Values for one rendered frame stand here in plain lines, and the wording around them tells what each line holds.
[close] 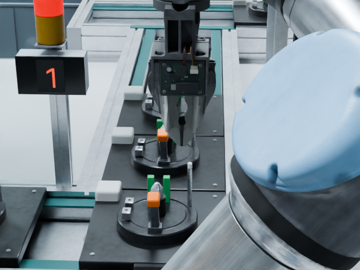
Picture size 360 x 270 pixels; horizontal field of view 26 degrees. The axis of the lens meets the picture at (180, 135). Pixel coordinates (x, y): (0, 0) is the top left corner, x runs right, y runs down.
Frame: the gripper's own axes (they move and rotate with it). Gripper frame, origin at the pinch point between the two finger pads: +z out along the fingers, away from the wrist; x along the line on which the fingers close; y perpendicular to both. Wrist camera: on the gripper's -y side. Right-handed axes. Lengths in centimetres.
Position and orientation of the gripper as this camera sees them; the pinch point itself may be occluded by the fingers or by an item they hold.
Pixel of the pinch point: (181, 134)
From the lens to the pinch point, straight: 107.2
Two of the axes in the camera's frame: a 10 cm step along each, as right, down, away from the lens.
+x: 10.0, 0.2, -0.4
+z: 0.0, 9.1, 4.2
